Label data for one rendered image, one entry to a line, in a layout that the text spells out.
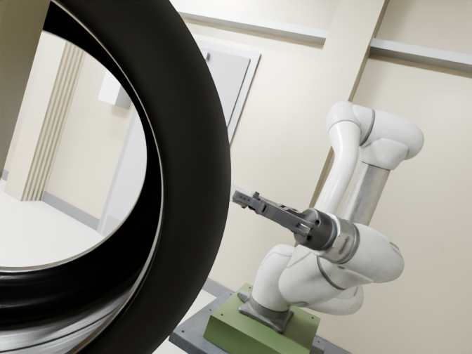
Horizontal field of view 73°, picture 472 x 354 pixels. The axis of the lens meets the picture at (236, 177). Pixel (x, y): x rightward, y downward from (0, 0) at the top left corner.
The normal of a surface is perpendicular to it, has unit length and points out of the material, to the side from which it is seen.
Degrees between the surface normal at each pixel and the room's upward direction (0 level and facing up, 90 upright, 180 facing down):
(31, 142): 90
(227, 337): 90
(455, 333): 90
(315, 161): 90
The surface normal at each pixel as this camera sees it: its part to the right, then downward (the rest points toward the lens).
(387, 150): -0.18, 0.29
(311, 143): -0.36, -0.04
